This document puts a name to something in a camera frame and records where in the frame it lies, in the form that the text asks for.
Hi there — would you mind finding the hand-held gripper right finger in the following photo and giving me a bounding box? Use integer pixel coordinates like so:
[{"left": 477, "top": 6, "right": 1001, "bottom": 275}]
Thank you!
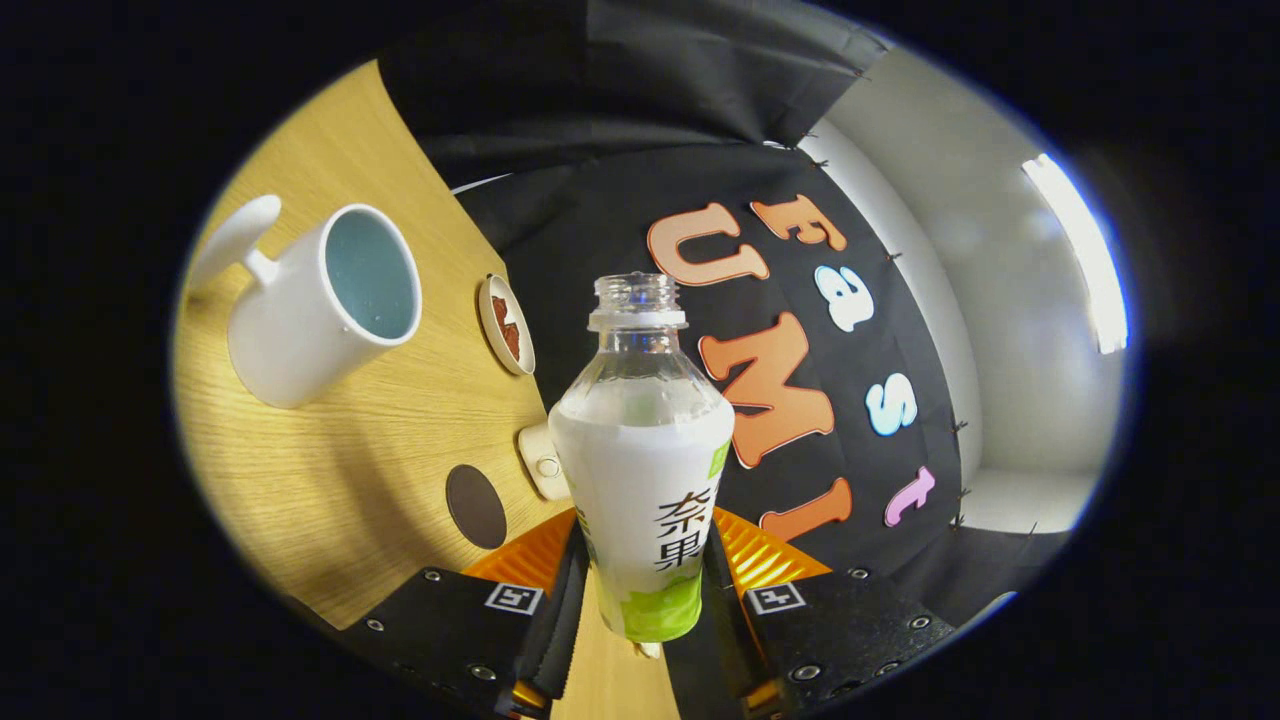
[{"left": 660, "top": 505, "right": 956, "bottom": 720}]

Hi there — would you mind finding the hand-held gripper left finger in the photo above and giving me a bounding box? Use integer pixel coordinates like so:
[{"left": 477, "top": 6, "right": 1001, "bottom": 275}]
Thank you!
[{"left": 338, "top": 507, "right": 593, "bottom": 720}]

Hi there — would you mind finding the dark round coaster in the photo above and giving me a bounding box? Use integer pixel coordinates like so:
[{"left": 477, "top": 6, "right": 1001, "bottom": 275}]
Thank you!
[{"left": 445, "top": 463, "right": 509, "bottom": 550}]

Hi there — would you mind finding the clear juice bottle green label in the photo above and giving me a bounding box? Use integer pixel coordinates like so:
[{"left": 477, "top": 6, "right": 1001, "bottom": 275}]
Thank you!
[{"left": 548, "top": 272, "right": 736, "bottom": 644}]

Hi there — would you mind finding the white cup blue inside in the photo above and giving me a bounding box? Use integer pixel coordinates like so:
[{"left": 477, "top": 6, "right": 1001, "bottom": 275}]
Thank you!
[{"left": 188, "top": 194, "right": 423, "bottom": 410}]

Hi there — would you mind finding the white toaster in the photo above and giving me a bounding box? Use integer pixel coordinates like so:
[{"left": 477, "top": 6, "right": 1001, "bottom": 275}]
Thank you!
[{"left": 518, "top": 420, "right": 573, "bottom": 502}]

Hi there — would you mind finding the wooden table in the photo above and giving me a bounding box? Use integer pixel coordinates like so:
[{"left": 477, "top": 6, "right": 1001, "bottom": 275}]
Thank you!
[{"left": 172, "top": 58, "right": 683, "bottom": 720}]

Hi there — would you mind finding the small white dish brown food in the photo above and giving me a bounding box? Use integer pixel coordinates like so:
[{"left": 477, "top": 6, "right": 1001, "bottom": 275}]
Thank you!
[{"left": 478, "top": 273, "right": 537, "bottom": 377}]

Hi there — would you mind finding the black backdrop cloth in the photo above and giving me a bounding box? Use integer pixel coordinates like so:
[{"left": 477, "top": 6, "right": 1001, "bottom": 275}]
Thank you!
[{"left": 378, "top": 0, "right": 1071, "bottom": 631}]

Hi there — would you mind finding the ceiling light panel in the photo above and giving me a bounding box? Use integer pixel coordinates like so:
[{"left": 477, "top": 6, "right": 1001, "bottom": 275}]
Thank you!
[{"left": 1020, "top": 152, "right": 1131, "bottom": 356}]

